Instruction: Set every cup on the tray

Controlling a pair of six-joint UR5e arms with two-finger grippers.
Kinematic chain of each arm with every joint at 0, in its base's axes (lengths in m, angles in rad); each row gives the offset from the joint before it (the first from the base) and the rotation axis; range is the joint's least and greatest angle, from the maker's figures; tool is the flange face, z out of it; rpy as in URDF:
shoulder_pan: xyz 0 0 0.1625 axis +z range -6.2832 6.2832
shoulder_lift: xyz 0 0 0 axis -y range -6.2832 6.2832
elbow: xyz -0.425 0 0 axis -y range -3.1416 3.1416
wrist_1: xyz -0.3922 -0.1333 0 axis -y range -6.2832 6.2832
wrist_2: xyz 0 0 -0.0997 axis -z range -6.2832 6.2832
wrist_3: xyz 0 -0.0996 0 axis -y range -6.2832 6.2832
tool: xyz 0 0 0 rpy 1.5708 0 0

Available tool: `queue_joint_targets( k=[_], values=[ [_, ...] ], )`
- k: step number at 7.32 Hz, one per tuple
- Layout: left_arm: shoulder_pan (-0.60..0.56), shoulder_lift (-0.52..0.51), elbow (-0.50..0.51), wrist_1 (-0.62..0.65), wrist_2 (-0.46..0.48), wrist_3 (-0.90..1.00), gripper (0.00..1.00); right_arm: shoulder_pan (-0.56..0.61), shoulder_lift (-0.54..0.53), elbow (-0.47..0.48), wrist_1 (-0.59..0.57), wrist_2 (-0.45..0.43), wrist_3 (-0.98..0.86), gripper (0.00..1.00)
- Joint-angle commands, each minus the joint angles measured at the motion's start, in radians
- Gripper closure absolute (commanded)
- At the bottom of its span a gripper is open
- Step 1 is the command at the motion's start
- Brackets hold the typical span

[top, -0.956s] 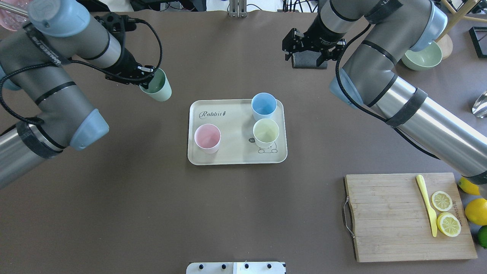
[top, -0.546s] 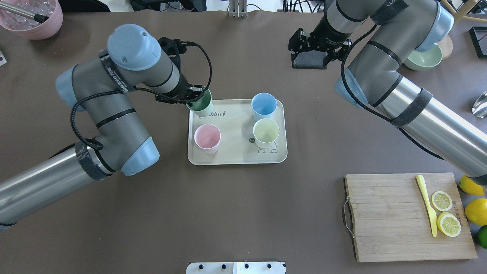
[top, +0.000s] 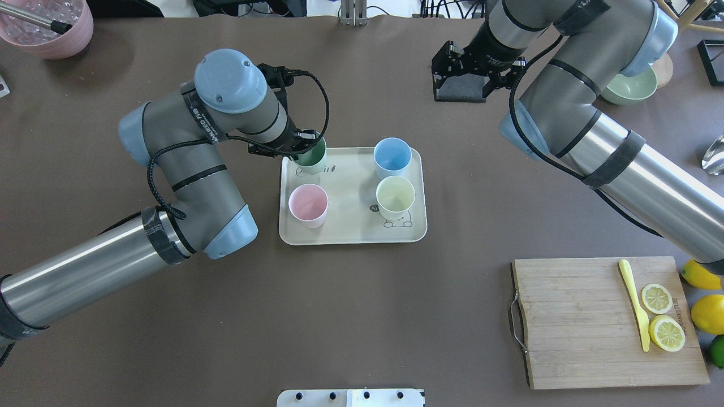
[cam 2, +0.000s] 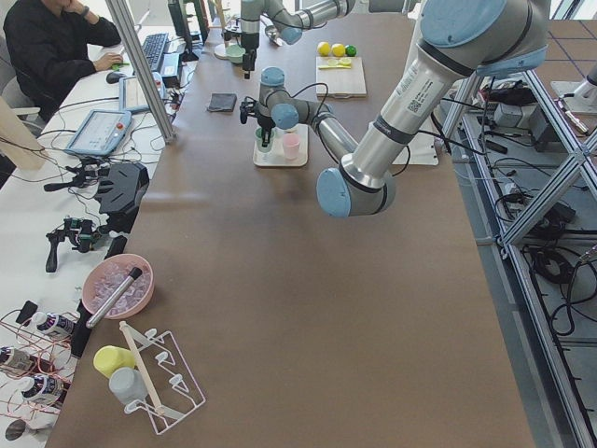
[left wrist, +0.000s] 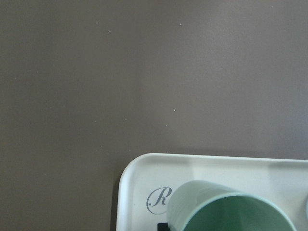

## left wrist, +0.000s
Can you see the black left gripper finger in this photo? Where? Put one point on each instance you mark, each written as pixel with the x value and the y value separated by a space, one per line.
pixel 162 227

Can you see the mint green cup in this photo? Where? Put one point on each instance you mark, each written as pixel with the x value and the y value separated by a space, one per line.
pixel 204 206

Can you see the cream rabbit tray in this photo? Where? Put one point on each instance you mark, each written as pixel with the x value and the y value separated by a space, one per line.
pixel 149 180

